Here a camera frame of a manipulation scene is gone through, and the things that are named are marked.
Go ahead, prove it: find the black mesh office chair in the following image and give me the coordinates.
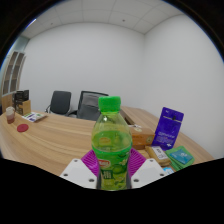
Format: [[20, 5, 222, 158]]
[[66, 90, 110, 122]]

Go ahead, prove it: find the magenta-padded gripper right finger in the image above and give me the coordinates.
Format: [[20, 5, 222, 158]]
[[126, 147, 167, 190]]

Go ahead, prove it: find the small blue box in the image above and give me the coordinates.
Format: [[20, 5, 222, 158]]
[[162, 166, 175, 176]]

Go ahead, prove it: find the wooden side desk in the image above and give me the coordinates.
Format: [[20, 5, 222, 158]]
[[119, 105, 160, 134]]

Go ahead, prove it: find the white and brown mug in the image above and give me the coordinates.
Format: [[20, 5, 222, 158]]
[[4, 106, 16, 125]]

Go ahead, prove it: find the tan labelled box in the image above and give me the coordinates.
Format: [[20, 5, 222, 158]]
[[145, 145, 172, 167]]

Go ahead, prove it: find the purple package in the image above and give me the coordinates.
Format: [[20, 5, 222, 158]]
[[151, 106, 185, 151]]

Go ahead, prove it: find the green packet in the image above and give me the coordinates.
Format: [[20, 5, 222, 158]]
[[165, 145, 196, 172]]

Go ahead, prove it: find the grey backpack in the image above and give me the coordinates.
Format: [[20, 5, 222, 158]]
[[79, 93, 103, 121]]

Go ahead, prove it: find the ceiling light panel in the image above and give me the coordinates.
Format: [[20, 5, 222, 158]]
[[26, 18, 38, 28]]

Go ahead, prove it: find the wooden shelf cabinet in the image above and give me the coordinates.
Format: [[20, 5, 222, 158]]
[[0, 50, 27, 113]]

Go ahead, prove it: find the black padded office chair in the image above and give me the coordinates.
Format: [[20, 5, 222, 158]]
[[44, 90, 73, 116]]

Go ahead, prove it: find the orange box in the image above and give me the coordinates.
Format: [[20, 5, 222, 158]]
[[129, 127, 156, 150]]

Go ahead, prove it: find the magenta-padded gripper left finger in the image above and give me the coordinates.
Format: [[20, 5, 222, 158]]
[[59, 148, 101, 190]]

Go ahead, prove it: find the dark brown kraft carton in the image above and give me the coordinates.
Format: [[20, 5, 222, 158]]
[[14, 99, 32, 116]]

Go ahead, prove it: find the printed white leaflet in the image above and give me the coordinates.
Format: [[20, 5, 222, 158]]
[[21, 112, 48, 123]]

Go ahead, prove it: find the green drink bottle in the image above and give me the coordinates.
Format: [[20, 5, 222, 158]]
[[91, 95, 133, 192]]

